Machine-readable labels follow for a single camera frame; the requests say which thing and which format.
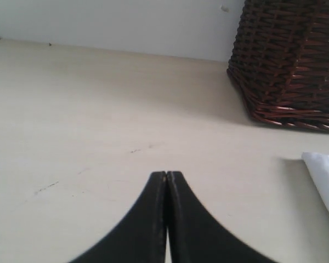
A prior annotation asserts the white t-shirt with red print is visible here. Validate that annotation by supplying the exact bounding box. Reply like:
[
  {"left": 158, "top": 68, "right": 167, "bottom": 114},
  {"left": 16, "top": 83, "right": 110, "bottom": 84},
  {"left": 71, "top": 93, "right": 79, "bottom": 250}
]
[{"left": 302, "top": 152, "right": 329, "bottom": 212}]

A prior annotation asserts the dark brown wicker basket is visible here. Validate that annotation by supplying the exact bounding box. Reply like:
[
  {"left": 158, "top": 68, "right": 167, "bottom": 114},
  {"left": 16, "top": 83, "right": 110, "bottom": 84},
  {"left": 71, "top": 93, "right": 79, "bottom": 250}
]
[{"left": 227, "top": 1, "right": 329, "bottom": 133}]

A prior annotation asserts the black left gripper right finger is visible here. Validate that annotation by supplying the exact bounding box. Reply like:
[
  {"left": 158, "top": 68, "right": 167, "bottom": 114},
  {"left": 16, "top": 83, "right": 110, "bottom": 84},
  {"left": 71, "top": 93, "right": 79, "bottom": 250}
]
[{"left": 167, "top": 171, "right": 274, "bottom": 263}]

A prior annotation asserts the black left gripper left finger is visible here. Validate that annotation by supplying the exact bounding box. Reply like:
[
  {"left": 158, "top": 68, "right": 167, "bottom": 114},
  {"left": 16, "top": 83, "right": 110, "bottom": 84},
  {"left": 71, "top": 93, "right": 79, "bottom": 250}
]
[{"left": 72, "top": 171, "right": 167, "bottom": 263}]

